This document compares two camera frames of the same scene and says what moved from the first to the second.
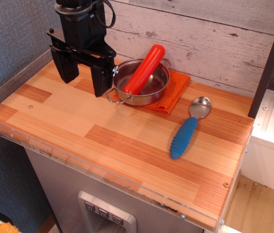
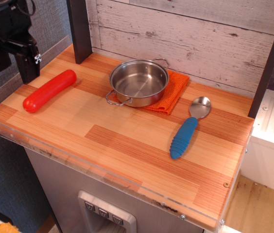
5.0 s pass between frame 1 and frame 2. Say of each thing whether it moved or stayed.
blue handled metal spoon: stayed
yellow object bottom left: stayed
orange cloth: stayed
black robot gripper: moved
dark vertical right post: stayed
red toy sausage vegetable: moved
